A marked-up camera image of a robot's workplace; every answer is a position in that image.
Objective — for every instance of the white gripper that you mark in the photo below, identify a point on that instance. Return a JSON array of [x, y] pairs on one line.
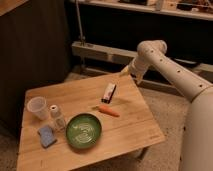
[[137, 68]]

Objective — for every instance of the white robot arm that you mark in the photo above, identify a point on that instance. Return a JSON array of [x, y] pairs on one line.
[[197, 144]]

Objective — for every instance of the orange carrot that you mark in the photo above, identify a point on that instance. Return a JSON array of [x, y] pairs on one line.
[[107, 110]]

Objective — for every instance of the metal shelf rack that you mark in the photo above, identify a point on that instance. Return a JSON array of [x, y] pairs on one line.
[[186, 38]]

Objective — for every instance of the wooden table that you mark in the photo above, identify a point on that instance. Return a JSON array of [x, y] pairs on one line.
[[107, 117]]

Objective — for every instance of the green plate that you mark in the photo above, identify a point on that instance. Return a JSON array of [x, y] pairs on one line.
[[83, 131]]

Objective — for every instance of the clear bottle white cap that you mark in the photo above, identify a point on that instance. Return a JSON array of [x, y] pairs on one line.
[[58, 118]]

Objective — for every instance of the clear plastic cup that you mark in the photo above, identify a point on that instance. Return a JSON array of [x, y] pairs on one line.
[[38, 107]]

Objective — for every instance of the blue sponge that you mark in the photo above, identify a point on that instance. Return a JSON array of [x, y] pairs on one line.
[[46, 136]]

